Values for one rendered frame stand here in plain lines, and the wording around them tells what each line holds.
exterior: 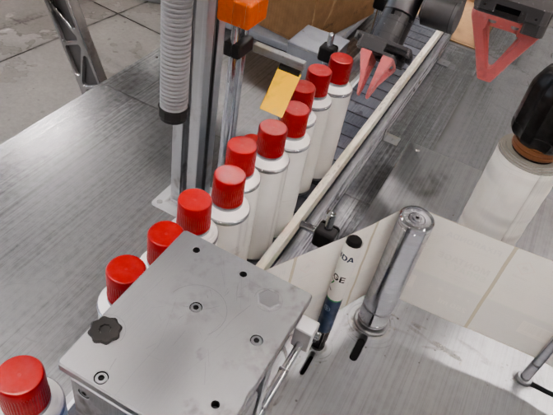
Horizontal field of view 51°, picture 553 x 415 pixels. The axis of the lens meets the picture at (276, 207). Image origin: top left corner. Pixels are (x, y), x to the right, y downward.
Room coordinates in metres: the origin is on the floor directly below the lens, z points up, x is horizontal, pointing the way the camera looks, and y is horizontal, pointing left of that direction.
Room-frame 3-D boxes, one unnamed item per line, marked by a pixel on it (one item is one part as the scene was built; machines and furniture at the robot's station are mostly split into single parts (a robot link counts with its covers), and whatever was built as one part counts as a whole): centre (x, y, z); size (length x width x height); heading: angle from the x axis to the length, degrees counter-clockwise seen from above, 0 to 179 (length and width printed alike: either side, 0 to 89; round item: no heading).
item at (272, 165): (0.54, 0.02, 0.98); 0.05 x 0.05 x 0.20
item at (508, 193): (0.63, -0.30, 1.03); 0.09 x 0.09 x 0.30
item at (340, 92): (0.73, -0.05, 0.98); 0.05 x 0.05 x 0.20
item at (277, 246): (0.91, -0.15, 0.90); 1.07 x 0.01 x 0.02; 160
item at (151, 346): (0.22, 0.04, 1.14); 0.14 x 0.11 x 0.01; 160
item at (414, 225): (0.45, -0.15, 0.97); 0.05 x 0.05 x 0.19
